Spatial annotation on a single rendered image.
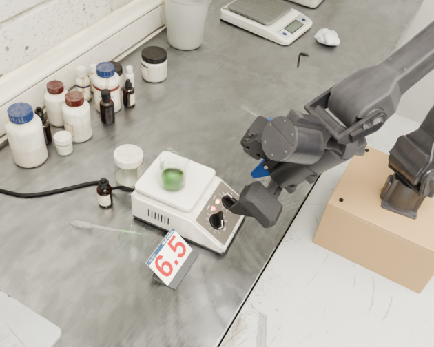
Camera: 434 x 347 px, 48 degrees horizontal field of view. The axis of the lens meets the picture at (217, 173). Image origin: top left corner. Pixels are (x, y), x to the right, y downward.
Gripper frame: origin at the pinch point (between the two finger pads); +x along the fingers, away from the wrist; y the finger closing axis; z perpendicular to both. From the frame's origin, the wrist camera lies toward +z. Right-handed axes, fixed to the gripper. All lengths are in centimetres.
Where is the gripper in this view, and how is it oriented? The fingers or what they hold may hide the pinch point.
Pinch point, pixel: (255, 184)
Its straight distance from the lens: 78.0
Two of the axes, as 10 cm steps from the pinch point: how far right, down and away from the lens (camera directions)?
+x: -6.1, 3.7, 7.0
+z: -6.8, -7.0, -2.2
